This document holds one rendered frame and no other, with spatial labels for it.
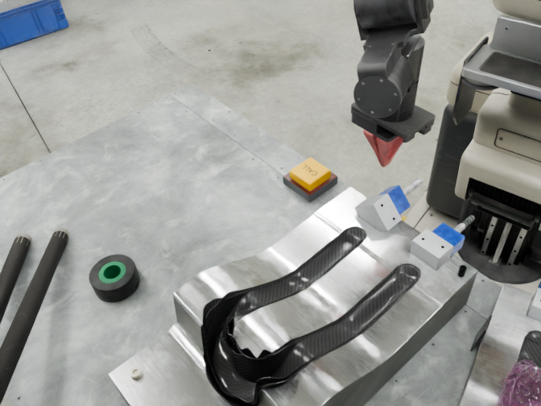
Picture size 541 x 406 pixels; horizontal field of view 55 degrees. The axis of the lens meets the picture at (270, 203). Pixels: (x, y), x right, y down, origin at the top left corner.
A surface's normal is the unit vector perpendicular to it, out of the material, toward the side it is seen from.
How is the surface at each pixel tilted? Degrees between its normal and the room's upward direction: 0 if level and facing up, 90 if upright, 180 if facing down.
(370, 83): 89
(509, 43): 90
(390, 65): 75
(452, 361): 0
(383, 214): 47
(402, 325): 3
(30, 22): 91
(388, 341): 1
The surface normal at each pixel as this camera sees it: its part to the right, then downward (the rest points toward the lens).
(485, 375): 0.13, -0.88
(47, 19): 0.57, 0.56
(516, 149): -0.59, 0.68
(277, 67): -0.07, -0.70
